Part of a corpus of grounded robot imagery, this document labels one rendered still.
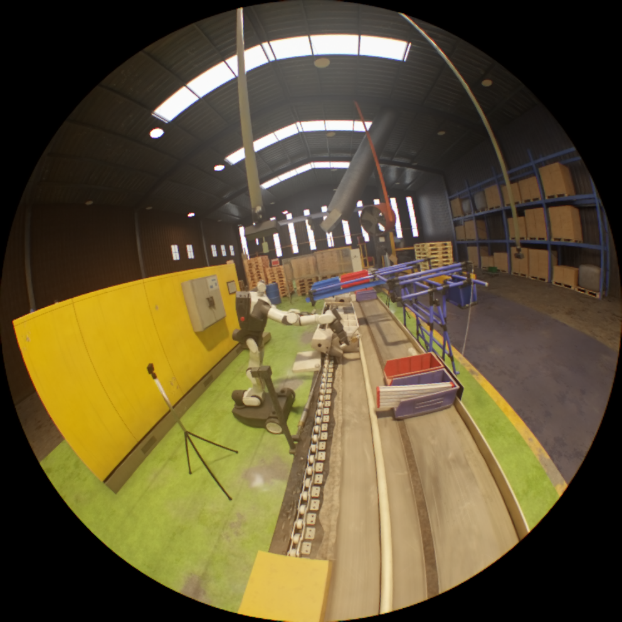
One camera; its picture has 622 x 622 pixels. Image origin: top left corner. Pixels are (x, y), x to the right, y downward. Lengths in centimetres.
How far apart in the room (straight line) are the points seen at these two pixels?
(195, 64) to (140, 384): 928
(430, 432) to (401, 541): 53
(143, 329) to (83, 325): 81
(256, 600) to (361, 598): 29
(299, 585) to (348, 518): 32
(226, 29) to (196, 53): 126
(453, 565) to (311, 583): 42
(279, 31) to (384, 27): 332
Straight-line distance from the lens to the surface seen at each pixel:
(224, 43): 911
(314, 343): 165
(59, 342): 229
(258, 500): 184
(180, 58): 911
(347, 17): 891
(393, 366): 135
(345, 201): 880
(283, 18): 889
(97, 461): 255
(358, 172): 929
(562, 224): 969
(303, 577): 74
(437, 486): 93
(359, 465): 96
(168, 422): 294
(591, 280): 921
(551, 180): 1001
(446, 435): 108
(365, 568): 82
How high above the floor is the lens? 157
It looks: 14 degrees down
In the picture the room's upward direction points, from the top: 11 degrees counter-clockwise
